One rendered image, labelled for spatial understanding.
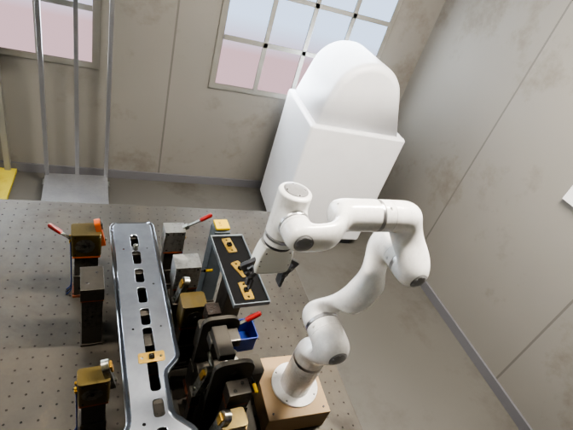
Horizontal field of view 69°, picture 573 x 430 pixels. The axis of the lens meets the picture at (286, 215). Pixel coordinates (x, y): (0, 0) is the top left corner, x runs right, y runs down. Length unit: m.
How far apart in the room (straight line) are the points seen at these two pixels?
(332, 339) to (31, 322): 1.22
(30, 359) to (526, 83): 3.26
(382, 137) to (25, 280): 2.51
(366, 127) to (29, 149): 2.71
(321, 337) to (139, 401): 0.59
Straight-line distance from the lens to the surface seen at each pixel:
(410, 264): 1.25
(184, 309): 1.56
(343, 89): 3.10
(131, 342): 1.56
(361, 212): 1.09
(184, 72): 3.65
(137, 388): 1.47
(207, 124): 3.85
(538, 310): 3.24
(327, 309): 1.48
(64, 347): 1.93
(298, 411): 1.75
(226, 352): 1.34
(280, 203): 0.98
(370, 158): 3.42
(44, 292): 2.12
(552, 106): 3.27
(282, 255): 1.09
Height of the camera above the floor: 2.27
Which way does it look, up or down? 34 degrees down
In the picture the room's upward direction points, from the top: 19 degrees clockwise
